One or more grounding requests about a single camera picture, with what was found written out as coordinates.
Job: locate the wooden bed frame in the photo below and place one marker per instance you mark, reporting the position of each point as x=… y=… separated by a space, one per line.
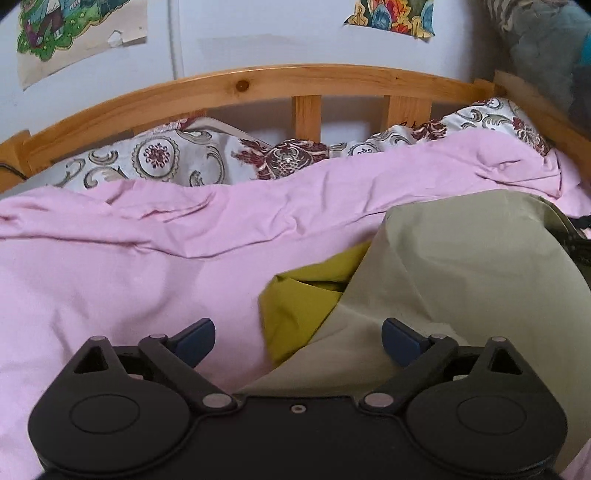
x=277 y=83

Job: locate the clear plastic bag of clothes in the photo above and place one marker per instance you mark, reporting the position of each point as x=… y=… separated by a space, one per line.
x=545 y=50

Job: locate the floral patterned pillow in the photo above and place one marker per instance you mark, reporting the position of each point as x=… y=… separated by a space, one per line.
x=157 y=157

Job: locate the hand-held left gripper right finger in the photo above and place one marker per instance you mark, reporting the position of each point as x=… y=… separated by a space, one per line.
x=399 y=344

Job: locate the pink blanket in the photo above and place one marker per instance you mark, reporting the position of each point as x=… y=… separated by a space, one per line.
x=115 y=277

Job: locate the beige olive brown hooded jacket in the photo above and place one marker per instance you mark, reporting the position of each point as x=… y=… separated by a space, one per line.
x=461 y=267

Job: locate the white wall pipe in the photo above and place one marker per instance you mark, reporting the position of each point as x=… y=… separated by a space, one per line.
x=176 y=37

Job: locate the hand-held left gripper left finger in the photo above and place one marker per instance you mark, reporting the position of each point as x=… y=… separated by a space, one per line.
x=196 y=340

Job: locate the landscape drawing wall poster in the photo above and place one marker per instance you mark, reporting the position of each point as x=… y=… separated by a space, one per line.
x=392 y=16

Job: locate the blond cartoon character wall poster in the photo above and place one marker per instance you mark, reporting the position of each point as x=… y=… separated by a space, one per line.
x=69 y=27

